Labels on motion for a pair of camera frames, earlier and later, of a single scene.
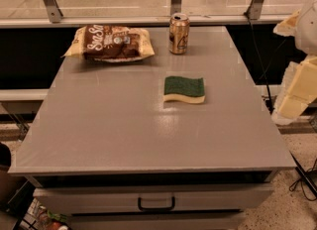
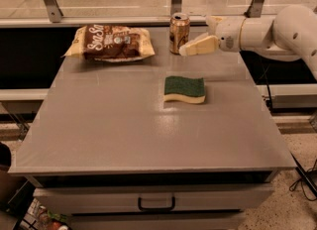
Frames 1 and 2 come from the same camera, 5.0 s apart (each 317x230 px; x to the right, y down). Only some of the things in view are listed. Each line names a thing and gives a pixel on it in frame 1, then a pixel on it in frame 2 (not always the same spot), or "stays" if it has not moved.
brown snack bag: [111, 44] stays
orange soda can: [178, 32] stays
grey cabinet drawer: [156, 199] stays
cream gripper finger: [299, 89] to [204, 44]
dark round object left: [5, 158] stays
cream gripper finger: [287, 27] to [213, 22]
